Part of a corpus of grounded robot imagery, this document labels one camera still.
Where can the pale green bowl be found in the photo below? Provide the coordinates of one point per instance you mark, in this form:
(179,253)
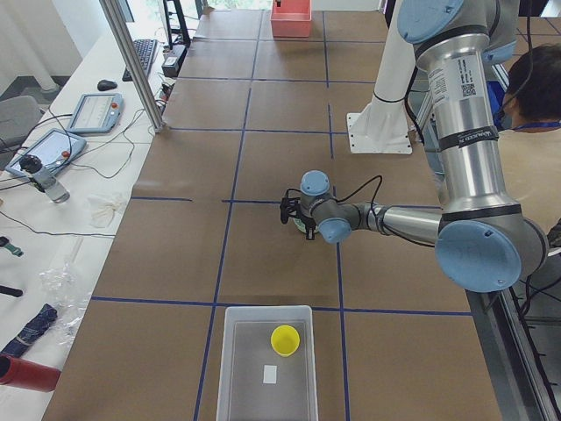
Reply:
(300,225)

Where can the clear plastic storage box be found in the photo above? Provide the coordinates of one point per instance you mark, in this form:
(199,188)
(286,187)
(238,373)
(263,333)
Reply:
(255,382)

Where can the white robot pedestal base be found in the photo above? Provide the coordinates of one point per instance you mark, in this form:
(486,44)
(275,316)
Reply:
(382,126)

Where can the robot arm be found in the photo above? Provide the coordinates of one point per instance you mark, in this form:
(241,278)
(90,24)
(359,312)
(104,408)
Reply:
(481,238)

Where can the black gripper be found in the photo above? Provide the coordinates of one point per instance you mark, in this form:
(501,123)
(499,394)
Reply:
(309,231)

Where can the teach pendant far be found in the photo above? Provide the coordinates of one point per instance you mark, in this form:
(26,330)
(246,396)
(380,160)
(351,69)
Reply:
(96,113)

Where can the red bottle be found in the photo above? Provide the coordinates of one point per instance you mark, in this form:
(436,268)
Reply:
(26,374)

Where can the teach pendant near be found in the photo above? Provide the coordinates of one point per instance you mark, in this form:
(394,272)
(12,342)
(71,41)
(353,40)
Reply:
(55,149)

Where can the yellow plastic cup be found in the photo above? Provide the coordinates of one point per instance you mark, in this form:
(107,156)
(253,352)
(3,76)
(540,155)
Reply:
(285,340)

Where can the black keyboard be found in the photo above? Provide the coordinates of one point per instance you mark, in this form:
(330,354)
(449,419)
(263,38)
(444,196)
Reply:
(145,50)

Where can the white crumpled cloth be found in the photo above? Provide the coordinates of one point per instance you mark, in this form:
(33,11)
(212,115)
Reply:
(104,208)

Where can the seated person beige shirt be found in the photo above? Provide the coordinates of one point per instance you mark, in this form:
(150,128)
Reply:
(530,148)

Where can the teach pendant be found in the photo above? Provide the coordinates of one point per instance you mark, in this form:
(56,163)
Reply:
(55,149)
(96,113)

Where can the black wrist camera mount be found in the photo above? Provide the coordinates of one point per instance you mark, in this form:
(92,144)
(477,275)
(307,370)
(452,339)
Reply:
(289,206)

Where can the black computer mouse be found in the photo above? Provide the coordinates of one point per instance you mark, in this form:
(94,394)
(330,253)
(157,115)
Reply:
(105,85)

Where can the aluminium frame post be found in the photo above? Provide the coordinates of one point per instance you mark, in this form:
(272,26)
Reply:
(118,26)

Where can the clear water bottle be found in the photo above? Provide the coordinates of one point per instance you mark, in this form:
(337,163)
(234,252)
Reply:
(43,179)

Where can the pink plastic tray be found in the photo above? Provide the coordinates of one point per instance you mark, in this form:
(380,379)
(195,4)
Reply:
(291,18)

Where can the folded blue umbrella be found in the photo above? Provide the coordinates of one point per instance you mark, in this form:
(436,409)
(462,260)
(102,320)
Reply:
(31,332)

